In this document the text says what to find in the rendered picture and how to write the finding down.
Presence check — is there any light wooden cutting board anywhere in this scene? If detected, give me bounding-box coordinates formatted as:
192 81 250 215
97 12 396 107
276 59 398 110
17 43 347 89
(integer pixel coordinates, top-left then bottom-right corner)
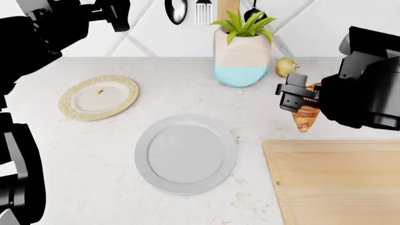
261 139 400 225

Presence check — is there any plain grey plate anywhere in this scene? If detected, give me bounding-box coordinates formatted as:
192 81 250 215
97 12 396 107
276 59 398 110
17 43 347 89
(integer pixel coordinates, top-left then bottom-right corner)
134 113 239 195

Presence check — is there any yellowish potato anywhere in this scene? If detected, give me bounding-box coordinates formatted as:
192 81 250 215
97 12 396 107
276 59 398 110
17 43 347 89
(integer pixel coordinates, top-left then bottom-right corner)
274 57 301 79

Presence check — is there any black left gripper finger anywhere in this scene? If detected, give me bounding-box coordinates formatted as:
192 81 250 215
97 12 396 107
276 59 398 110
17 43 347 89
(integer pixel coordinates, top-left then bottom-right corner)
104 0 131 33

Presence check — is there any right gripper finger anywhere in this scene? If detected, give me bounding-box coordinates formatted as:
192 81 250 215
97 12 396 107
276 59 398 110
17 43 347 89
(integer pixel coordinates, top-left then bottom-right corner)
279 93 321 112
275 72 322 95

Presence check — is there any black hanging spoon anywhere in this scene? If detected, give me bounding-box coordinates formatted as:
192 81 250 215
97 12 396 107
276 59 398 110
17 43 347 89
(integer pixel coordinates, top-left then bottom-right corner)
164 0 189 26

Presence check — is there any green leafy plant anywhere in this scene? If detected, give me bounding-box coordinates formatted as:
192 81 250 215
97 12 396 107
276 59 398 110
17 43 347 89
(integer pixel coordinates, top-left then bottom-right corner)
209 9 278 46

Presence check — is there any golden brown croissant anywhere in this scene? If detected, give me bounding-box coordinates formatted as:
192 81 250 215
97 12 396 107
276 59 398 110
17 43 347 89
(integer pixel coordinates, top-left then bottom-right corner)
291 82 323 133

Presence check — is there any white slotted spatula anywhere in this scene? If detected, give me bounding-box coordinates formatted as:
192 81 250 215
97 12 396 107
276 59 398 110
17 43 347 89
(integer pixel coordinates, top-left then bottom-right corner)
194 0 214 26

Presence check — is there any beige and blue vase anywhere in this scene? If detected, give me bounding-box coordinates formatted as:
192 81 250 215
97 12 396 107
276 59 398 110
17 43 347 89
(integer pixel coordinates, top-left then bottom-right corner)
212 24 273 88

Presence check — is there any black hanging ladle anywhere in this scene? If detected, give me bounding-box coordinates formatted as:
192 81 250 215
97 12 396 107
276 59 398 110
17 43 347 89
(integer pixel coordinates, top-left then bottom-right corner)
243 0 268 24

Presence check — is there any gold rimmed white plate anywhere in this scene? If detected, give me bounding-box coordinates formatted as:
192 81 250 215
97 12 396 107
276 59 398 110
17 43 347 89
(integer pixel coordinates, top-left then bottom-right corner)
57 75 140 122

